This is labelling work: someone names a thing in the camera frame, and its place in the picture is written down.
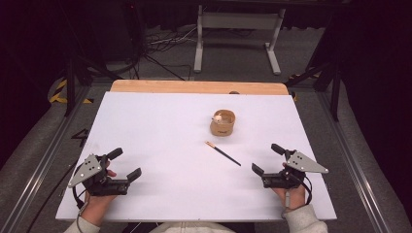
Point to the small tan wooden cup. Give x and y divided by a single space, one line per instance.
222 126

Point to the white metal stand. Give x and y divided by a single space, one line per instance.
239 20

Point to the person's right hand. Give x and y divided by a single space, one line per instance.
293 197

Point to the person's left hand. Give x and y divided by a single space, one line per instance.
98 207

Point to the black tripod stand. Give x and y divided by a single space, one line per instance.
333 81
76 69

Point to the yellow black floor tape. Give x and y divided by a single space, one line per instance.
58 93

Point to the black chopstick with orange tip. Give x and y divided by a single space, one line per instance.
223 154

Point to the small cream figure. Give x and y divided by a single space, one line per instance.
218 118

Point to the aluminium floor rail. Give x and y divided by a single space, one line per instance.
356 161
39 168

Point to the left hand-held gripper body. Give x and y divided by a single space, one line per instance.
97 184

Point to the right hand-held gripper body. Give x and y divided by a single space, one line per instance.
290 174

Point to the person's light torso clothing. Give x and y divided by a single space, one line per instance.
191 227

